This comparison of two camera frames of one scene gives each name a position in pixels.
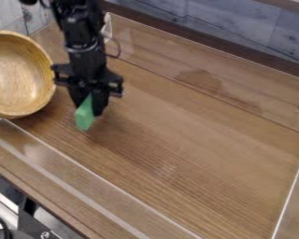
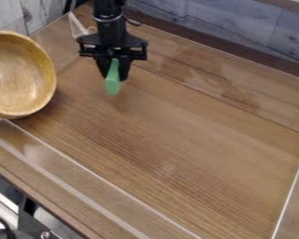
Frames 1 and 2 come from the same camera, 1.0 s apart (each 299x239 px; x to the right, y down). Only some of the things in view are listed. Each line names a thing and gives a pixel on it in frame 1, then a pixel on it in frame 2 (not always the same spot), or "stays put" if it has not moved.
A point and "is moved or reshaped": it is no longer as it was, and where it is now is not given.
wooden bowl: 22,76 stays put
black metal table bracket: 28,224 stays put
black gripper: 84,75 -> 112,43
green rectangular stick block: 84,114 is moved or reshaped
